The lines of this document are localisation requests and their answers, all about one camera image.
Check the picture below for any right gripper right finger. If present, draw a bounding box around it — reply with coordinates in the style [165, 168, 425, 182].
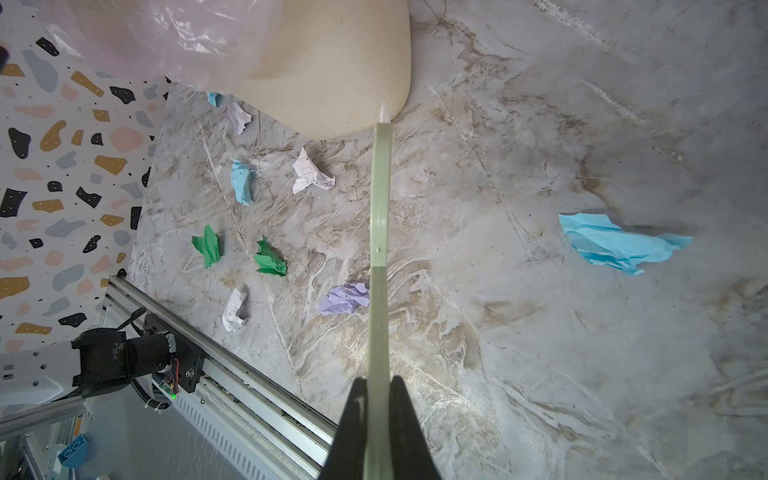
[389, 376, 441, 480]

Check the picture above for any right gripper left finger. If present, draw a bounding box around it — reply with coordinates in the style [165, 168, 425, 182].
[318, 378, 367, 480]

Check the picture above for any green hand brush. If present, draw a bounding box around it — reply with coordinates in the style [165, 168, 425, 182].
[363, 106, 394, 479]

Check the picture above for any cream trash bin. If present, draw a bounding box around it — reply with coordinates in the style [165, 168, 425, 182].
[235, 0, 412, 140]

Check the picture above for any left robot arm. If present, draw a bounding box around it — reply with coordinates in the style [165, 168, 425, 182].
[1, 328, 206, 411]

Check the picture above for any lavender scrap centre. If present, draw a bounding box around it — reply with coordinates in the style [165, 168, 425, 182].
[318, 282, 370, 316]

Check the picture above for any white scrap front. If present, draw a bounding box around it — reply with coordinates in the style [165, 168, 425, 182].
[222, 289, 247, 333]

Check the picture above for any white scrap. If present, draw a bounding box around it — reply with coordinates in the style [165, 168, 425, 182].
[292, 148, 335, 195]
[225, 102, 252, 135]
[222, 289, 247, 333]

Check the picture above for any green scrap centre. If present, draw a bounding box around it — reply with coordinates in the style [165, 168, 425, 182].
[253, 236, 288, 277]

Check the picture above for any green scrap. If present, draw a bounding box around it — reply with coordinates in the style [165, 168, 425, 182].
[191, 225, 221, 268]
[253, 236, 288, 277]

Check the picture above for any green scrap left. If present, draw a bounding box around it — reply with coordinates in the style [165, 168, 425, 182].
[191, 225, 221, 268]

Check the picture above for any white scrap centre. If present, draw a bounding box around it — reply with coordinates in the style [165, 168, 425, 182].
[292, 148, 335, 195]

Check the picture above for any cyan scrap right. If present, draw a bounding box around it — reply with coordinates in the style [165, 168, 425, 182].
[558, 213, 693, 276]

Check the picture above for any light blue scrap centre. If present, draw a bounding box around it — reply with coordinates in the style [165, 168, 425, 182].
[231, 159, 252, 206]

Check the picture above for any light blue scrap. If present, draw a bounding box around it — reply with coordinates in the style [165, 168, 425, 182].
[207, 92, 222, 108]
[231, 159, 252, 206]

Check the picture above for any white scrap near left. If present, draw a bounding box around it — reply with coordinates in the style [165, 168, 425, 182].
[225, 102, 252, 135]

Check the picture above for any light blue scrap far left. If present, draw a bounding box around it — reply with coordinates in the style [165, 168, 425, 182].
[207, 92, 222, 108]

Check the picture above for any pink plastic bin liner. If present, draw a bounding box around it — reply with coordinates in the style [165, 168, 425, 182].
[35, 0, 282, 94]

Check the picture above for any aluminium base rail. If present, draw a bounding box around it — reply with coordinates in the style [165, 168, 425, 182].
[1, 276, 336, 479]

